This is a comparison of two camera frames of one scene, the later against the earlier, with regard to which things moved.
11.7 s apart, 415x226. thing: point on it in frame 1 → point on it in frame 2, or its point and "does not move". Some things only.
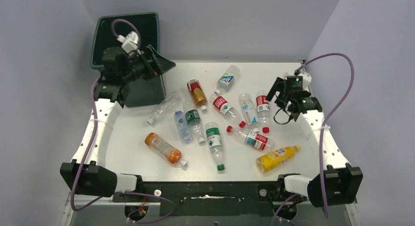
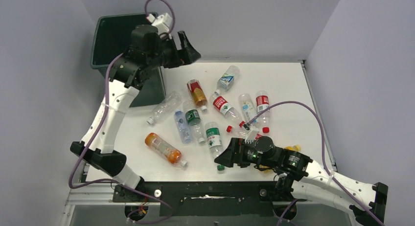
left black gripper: (159, 65) → (190, 55)
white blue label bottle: (249, 110) does not move
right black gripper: (278, 86) → (228, 157)
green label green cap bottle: (215, 144) does not move
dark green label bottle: (193, 119) does not move
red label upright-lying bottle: (263, 107) does not move
